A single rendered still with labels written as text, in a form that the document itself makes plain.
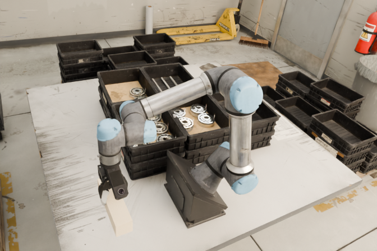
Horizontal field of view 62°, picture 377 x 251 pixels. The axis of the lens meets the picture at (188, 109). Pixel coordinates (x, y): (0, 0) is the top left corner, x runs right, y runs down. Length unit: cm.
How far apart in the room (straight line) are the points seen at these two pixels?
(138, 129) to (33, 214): 162
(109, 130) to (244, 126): 49
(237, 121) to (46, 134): 124
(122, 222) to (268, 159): 104
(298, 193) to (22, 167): 211
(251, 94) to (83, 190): 98
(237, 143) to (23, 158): 212
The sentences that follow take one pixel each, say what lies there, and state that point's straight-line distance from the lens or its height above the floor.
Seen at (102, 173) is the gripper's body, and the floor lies 110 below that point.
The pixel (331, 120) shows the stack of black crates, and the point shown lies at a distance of 294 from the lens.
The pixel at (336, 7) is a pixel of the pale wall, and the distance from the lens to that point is 457.
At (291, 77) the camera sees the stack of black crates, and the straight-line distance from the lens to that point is 362.
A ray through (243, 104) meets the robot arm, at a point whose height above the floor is 137.
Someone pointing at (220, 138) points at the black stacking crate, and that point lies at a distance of 176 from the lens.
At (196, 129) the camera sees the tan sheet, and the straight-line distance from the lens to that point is 184.
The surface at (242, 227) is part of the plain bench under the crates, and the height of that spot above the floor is 70.
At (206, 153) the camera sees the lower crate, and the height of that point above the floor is 77.
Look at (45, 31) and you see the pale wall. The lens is 493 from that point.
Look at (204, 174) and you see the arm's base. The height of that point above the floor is 91.
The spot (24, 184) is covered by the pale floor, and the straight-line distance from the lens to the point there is 278.
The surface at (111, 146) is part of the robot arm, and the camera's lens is 106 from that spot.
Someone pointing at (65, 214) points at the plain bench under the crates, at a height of 70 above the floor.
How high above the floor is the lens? 195
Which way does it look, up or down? 34 degrees down
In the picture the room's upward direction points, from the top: 7 degrees clockwise
